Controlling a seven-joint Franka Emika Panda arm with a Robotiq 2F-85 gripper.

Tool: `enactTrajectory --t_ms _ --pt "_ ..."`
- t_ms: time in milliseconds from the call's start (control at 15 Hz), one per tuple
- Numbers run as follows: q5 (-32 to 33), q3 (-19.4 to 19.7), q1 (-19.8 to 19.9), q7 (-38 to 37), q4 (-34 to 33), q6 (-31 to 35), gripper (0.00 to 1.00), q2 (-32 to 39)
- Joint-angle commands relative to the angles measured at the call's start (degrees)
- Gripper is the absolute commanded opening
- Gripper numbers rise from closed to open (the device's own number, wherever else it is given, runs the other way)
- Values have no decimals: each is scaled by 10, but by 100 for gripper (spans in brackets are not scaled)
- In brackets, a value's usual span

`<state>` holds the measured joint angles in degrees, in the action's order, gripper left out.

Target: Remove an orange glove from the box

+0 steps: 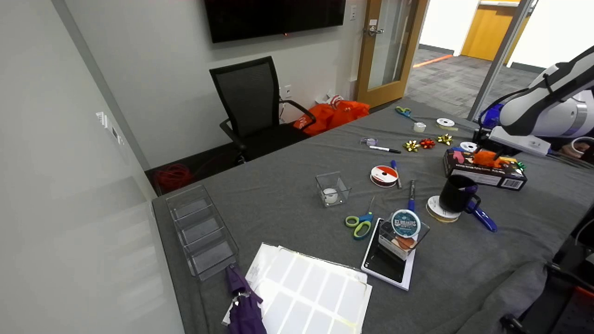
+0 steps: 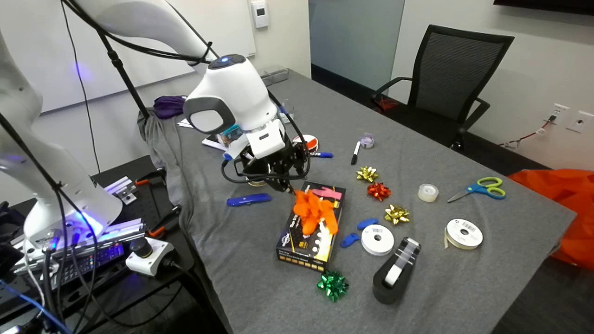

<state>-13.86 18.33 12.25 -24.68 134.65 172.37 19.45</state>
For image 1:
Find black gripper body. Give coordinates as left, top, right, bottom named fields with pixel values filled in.
left=472, top=120, right=506, bottom=153

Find orange glove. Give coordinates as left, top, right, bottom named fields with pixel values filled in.
left=470, top=146, right=502, bottom=170

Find black glove box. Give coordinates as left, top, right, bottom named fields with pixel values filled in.
left=441, top=146, right=530, bottom=192

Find black mug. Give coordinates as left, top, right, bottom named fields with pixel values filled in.
left=439, top=172, right=483, bottom=215

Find blue utility knife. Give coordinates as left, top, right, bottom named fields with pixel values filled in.
left=463, top=194, right=500, bottom=233

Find white tape roll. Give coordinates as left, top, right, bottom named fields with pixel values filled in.
left=424, top=192, right=465, bottom=226

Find blue grey marker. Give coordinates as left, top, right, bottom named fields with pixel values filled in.
left=405, top=178, right=420, bottom=215

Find blue pen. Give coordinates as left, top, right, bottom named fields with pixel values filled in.
left=387, top=157, right=405, bottom=189

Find black marker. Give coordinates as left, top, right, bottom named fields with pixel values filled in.
left=368, top=142, right=403, bottom=155

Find yellow hallway door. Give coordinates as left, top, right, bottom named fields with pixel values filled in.
left=459, top=0, right=528, bottom=62

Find red white round object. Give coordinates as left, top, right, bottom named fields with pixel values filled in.
left=368, top=163, right=402, bottom=189

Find wooden door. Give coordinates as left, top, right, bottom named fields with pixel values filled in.
left=353, top=0, right=431, bottom=111

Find orange bag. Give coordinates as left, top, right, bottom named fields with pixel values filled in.
left=292, top=98, right=374, bottom=139

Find clear plastic container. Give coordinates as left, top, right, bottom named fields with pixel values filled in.
left=314, top=170, right=351, bottom=209

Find grey table cloth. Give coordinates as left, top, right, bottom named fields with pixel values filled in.
left=151, top=96, right=594, bottom=334

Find black office chair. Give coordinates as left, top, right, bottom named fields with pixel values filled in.
left=209, top=53, right=320, bottom=163

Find white label sheets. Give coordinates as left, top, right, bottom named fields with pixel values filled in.
left=244, top=241, right=376, bottom=334

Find purple cloth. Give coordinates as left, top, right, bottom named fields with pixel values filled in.
left=222, top=263, right=270, bottom=334

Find clear organizer tray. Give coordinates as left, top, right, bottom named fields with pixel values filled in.
left=166, top=185, right=242, bottom=281

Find black wall television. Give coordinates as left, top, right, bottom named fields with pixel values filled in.
left=203, top=0, right=348, bottom=44

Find red cable coil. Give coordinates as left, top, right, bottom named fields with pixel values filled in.
left=153, top=161, right=199, bottom=194

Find white wall outlet plate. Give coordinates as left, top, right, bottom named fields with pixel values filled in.
left=93, top=109, right=125, bottom=146

